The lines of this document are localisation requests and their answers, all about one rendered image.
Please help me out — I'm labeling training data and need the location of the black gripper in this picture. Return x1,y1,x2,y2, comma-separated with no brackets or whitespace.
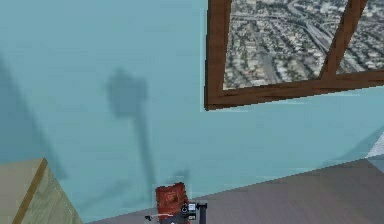
144,205,190,224

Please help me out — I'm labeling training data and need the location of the light wooden cabinet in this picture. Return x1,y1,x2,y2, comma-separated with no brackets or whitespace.
0,157,85,224

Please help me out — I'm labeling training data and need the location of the brown wooden framed window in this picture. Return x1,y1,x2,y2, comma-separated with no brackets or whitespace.
203,0,384,112

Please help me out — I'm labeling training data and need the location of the white furniture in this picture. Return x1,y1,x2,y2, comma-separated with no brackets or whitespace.
365,132,384,160

